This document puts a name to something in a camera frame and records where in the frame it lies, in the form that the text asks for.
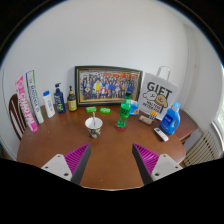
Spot red round coaster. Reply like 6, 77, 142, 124
114, 123, 128, 132

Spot dark amber pump bottle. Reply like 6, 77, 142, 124
67, 87, 77, 112

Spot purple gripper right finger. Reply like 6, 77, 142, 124
132, 143, 182, 185

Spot blue tissue pack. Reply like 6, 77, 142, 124
130, 100, 139, 115

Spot small snack packet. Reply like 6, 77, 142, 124
139, 115, 153, 125

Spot right green small box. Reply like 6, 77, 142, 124
100, 107, 111, 114

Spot white green shuttlecock tube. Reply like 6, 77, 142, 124
26, 70, 44, 124

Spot green plastic soda bottle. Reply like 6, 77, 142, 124
117, 92, 131, 129

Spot white remote control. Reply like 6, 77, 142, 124
154, 128, 169, 142

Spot white stirrer in cup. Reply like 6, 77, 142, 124
92, 112, 96, 129

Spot blue detergent bottle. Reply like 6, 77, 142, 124
160, 102, 180, 135

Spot blue pump bottle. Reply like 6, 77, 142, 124
54, 83, 66, 113

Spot framed group photo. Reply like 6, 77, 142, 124
75, 66, 142, 106

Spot white lotion bottle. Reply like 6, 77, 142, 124
43, 91, 55, 118

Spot white radiator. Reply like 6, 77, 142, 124
184, 131, 221, 166

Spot dark wooden side table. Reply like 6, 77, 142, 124
175, 110, 198, 143

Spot dark wooden chair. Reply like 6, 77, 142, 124
8, 94, 26, 140

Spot green small box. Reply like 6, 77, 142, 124
100, 107, 111, 114
86, 106, 97, 113

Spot white gift paper bag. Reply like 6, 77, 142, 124
138, 66, 178, 120

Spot patterned paper cup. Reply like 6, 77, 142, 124
85, 117, 103, 139

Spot orange capped small items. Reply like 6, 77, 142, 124
149, 111, 157, 121

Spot pink shuttlecock tube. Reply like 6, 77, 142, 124
15, 76, 38, 132

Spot left green small box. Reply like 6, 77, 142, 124
86, 106, 97, 113

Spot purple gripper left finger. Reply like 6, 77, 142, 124
42, 143, 91, 185

